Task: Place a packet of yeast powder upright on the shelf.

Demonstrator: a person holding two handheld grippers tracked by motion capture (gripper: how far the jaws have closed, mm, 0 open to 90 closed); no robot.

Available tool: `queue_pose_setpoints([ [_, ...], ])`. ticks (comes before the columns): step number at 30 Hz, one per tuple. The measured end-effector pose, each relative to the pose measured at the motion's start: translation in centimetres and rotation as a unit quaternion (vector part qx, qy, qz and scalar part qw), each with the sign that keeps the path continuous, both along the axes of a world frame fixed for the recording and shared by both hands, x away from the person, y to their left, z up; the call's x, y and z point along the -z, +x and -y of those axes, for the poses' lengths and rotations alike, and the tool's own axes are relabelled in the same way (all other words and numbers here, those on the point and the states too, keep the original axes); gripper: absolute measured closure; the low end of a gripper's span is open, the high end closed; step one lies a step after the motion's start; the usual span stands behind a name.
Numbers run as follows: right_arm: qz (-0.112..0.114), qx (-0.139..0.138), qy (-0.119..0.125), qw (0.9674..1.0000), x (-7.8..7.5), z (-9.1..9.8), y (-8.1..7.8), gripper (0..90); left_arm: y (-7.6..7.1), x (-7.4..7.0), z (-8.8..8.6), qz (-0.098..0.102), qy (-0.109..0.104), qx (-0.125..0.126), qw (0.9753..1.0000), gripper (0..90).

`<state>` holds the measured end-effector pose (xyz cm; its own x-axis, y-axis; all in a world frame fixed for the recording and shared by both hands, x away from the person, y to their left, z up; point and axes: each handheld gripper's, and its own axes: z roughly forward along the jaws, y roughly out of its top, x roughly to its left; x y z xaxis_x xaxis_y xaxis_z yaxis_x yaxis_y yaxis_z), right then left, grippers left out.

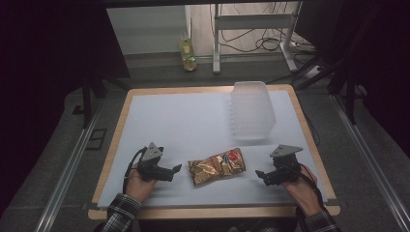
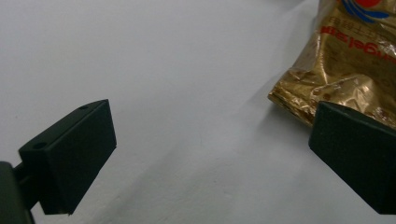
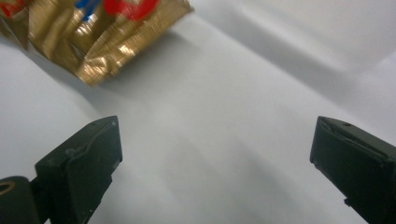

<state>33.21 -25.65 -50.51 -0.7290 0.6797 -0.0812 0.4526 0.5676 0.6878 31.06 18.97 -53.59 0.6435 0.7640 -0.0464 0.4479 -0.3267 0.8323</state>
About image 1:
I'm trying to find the right hand-held gripper cable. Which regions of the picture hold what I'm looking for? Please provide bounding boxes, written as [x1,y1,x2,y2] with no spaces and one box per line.
[298,162,325,207]

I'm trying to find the metal floor rail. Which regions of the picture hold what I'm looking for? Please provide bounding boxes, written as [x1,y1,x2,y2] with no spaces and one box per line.
[331,94,410,232]
[33,101,104,232]

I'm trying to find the black floor socket plate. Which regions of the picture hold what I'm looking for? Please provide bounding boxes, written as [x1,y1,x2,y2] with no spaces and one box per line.
[85,128,108,151]

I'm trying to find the gold foil snack bag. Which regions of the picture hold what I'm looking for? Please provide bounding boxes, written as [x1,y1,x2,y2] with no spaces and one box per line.
[188,147,247,188]

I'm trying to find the person's left hand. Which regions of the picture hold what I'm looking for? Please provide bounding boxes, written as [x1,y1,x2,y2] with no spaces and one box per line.
[125,163,158,204]

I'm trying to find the yellow-green drink bottle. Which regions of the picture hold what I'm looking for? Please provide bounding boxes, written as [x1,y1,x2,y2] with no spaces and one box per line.
[179,31,198,73]

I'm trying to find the translucent plastic container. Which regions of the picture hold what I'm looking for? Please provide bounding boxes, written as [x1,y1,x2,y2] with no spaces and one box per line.
[228,80,278,141]

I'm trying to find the white table mat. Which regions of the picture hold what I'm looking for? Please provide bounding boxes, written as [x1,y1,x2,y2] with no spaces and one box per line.
[97,89,329,209]

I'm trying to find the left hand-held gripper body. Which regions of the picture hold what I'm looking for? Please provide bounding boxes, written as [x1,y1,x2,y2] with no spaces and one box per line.
[136,142,169,183]

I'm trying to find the black metal stand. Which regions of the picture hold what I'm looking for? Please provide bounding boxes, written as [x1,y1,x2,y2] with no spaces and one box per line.
[72,72,108,130]
[291,54,369,126]

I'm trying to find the hand-held gripper cable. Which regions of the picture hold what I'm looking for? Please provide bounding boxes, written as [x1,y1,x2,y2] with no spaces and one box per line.
[122,146,148,195]
[298,162,325,207]

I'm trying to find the person's right hand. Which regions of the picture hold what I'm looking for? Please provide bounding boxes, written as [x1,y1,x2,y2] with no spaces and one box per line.
[282,164,319,218]

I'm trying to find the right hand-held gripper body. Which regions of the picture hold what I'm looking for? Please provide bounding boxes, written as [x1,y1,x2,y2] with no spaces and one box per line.
[269,143,305,187]

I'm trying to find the black floor cables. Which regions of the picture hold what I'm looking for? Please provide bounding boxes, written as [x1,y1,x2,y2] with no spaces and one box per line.
[209,1,318,56]

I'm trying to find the wooden table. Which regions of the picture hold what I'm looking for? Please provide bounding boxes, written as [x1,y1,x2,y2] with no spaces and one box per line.
[87,83,342,221]

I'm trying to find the left hand-held gripper cable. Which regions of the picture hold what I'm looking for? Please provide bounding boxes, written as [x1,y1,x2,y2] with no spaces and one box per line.
[122,146,148,195]

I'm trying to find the white metal desk frame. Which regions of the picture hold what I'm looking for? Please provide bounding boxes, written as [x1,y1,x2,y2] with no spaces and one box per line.
[212,1,303,74]

